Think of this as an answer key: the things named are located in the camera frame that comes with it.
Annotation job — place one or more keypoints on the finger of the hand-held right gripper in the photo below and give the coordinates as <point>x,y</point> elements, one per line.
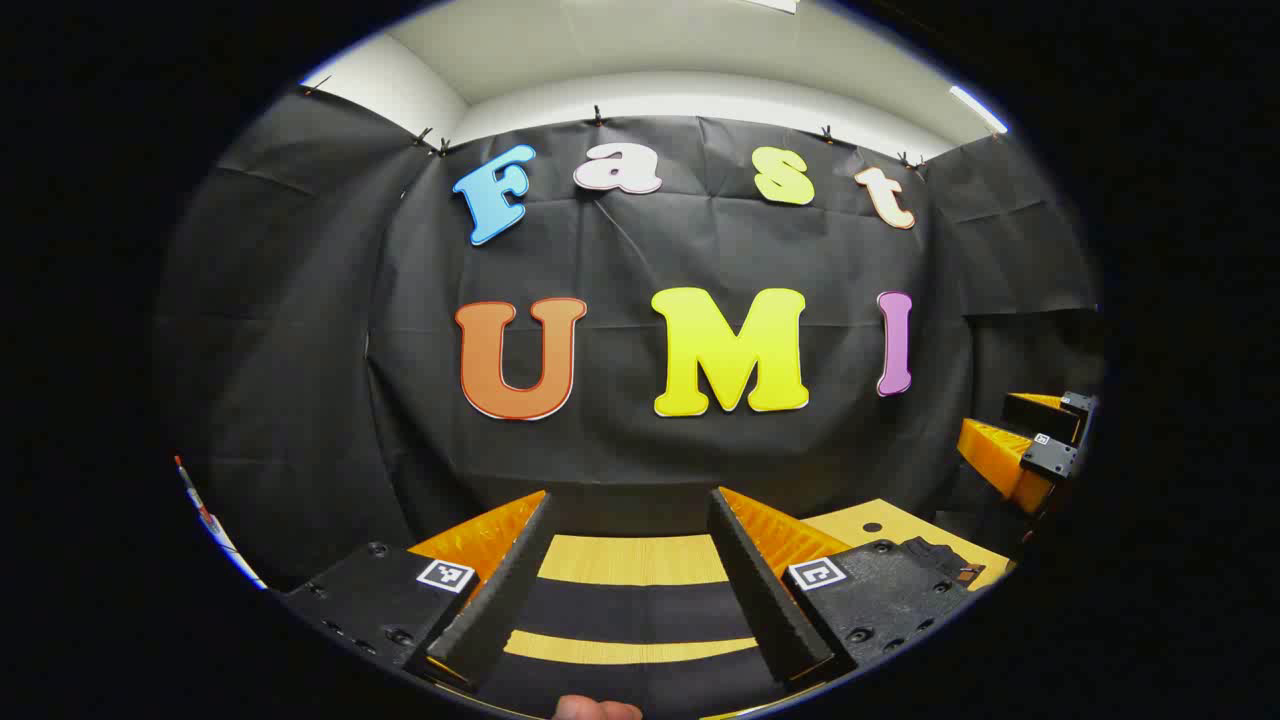
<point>1000,465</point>
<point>1045,415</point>

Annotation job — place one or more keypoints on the black jeans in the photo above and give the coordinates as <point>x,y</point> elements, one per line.
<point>630,608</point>

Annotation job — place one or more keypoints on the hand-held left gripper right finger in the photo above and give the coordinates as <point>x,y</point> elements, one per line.
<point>755,595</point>

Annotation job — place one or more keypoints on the long ceiling light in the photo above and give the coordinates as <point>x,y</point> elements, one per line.
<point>978,108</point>

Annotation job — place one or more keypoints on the black backdrop cloth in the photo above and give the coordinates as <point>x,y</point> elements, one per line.
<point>300,350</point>

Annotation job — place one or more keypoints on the row of black cloth clips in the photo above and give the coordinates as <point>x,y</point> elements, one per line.
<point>597,116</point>

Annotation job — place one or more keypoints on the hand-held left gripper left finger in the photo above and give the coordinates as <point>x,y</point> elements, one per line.
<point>495,605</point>

